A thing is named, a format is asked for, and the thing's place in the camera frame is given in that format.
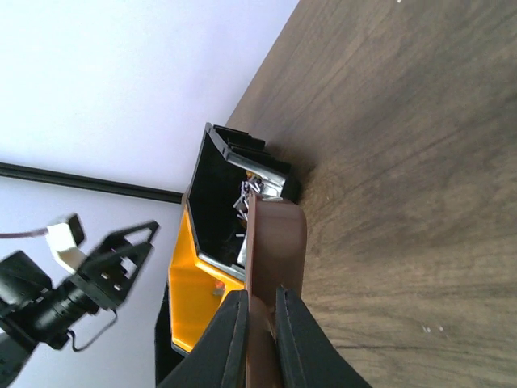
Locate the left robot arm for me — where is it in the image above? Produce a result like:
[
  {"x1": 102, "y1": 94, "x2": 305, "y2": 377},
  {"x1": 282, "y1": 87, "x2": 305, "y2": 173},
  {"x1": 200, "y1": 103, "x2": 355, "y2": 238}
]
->
[{"x1": 1, "y1": 221, "x2": 159, "y2": 387}]

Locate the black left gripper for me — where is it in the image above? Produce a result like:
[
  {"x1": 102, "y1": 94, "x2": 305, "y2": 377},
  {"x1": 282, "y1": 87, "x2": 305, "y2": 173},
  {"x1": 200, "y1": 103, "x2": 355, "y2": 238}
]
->
[{"x1": 66, "y1": 221, "x2": 160, "y2": 310}]

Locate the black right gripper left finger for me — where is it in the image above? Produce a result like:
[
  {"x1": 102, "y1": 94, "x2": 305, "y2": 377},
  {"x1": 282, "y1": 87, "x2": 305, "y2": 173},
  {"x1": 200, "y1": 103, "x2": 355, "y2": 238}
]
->
[{"x1": 159, "y1": 289, "x2": 250, "y2": 387}]

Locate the black enclosure frame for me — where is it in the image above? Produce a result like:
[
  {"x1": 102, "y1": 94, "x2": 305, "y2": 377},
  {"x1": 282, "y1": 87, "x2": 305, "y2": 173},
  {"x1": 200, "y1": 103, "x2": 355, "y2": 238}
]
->
[{"x1": 1, "y1": 162, "x2": 183, "y2": 205}]

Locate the brown slotted plastic scoop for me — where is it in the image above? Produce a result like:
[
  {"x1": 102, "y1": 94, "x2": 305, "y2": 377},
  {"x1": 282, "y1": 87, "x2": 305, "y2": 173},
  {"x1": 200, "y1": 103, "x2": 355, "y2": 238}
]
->
[{"x1": 245, "y1": 195, "x2": 307, "y2": 387}]

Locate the yellow bin with star candies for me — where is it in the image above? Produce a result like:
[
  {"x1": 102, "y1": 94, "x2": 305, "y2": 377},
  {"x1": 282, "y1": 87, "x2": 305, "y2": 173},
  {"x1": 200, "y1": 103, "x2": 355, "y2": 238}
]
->
[{"x1": 168, "y1": 195, "x2": 246, "y2": 354}]

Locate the black bin with lollipops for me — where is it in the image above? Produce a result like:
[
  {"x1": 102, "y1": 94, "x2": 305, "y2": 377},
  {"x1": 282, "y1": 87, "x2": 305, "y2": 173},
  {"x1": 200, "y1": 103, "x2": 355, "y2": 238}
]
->
[{"x1": 187, "y1": 123, "x2": 301, "y2": 280}]

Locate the pile of star gummies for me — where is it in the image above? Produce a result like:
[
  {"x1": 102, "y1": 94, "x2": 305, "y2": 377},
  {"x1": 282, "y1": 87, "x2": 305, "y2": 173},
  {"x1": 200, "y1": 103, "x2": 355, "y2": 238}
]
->
[{"x1": 212, "y1": 280, "x2": 225, "y2": 297}]

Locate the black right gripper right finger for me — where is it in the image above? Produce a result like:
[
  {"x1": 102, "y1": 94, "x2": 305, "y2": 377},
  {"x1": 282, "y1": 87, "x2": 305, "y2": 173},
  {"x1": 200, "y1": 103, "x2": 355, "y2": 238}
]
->
[{"x1": 275, "y1": 287, "x2": 370, "y2": 387}]

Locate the pile of lollipops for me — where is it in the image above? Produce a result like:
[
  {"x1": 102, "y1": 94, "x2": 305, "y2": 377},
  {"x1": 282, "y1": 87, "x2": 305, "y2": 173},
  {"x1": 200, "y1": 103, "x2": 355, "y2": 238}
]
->
[{"x1": 233, "y1": 171, "x2": 265, "y2": 230}]

